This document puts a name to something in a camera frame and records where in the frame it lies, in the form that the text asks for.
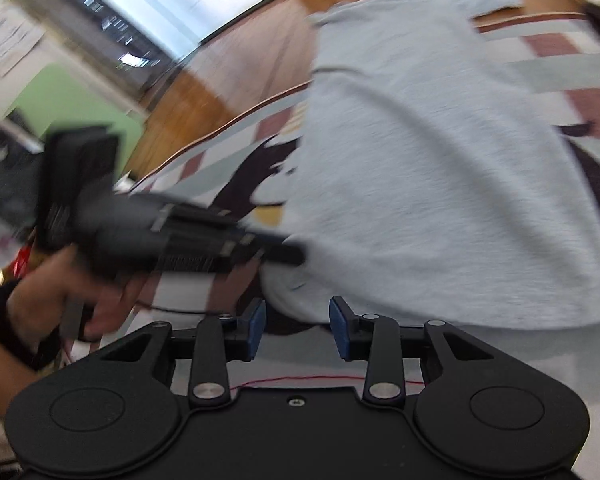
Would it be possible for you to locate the green white-framed panel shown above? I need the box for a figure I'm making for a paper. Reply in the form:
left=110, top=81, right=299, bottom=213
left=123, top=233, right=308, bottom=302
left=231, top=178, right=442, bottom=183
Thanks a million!
left=2, top=60, right=147, bottom=163

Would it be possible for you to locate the black wristband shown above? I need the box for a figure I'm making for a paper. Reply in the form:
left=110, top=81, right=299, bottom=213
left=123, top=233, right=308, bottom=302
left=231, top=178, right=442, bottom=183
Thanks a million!
left=0, top=280, right=63, bottom=372

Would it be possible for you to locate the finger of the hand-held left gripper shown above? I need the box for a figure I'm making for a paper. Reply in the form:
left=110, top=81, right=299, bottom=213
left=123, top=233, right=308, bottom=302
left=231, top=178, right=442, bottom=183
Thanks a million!
left=252, top=239, right=307, bottom=267

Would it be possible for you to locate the dark bag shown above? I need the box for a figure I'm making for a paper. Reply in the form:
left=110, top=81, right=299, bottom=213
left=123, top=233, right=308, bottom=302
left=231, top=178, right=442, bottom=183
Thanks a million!
left=0, top=110, right=47, bottom=227

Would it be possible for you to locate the checkered rug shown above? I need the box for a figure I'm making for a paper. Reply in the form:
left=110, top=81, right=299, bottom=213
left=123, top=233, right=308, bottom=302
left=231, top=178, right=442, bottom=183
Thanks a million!
left=60, top=10, right=600, bottom=396

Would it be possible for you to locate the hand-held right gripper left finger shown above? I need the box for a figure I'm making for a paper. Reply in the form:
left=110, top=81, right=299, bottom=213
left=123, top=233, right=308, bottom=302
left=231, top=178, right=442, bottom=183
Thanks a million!
left=100, top=297, right=267, bottom=407

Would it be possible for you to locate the dark glass door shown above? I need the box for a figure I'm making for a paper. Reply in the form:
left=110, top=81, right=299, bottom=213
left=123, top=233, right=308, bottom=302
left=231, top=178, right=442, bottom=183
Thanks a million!
left=17, top=0, right=181, bottom=103

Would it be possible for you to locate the light blue garment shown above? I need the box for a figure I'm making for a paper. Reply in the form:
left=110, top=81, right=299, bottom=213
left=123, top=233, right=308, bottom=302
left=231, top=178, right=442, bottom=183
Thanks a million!
left=260, top=0, right=600, bottom=331

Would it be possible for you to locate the white paper sheet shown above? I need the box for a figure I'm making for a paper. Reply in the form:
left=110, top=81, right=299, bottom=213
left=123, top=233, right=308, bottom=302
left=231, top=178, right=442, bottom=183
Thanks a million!
left=0, top=14, right=47, bottom=79

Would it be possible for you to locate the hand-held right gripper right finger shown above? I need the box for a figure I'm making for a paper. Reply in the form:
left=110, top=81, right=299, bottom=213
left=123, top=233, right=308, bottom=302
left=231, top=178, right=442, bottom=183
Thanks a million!
left=328, top=296, right=496, bottom=407

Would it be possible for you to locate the person's left forearm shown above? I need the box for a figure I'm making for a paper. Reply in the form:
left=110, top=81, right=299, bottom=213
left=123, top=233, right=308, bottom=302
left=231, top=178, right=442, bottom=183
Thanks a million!
left=0, top=324, right=48, bottom=420

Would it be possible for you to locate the person's left hand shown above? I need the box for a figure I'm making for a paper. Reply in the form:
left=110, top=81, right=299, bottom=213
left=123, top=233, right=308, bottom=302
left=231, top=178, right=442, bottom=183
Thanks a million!
left=7, top=245, right=151, bottom=343

